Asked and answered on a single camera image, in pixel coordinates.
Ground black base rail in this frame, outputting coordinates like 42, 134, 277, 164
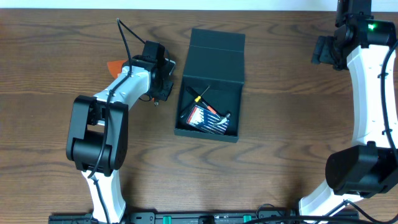
48, 210, 360, 224

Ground black gift box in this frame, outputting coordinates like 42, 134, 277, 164
174, 29, 245, 143

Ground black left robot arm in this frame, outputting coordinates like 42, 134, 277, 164
66, 40, 175, 223

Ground red black cutting pliers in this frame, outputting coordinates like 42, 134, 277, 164
152, 98, 159, 106

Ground red scraper wooden handle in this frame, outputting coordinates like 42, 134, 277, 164
107, 60, 126, 79

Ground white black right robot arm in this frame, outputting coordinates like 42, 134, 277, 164
298, 0, 397, 223

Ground blue drill bit case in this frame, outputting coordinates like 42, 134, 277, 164
186, 105, 229, 135

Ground black yellow screwdriver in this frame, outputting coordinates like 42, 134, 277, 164
179, 86, 209, 119

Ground small black handled hammer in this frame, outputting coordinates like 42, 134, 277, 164
185, 86, 230, 125

